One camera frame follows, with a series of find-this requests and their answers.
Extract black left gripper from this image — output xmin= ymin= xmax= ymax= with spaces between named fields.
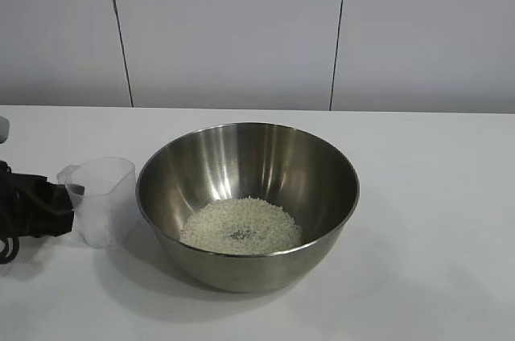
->
xmin=0 ymin=159 xmax=86 ymax=240

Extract clear plastic measuring cup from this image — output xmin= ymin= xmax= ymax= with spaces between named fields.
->
xmin=56 ymin=157 xmax=136 ymax=252

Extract white rice grains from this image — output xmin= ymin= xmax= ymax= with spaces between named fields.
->
xmin=179 ymin=195 xmax=303 ymax=256

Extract stainless steel mixing bowl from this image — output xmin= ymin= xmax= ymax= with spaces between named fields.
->
xmin=134 ymin=122 xmax=361 ymax=293

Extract long black cable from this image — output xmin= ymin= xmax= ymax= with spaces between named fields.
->
xmin=0 ymin=236 xmax=22 ymax=265

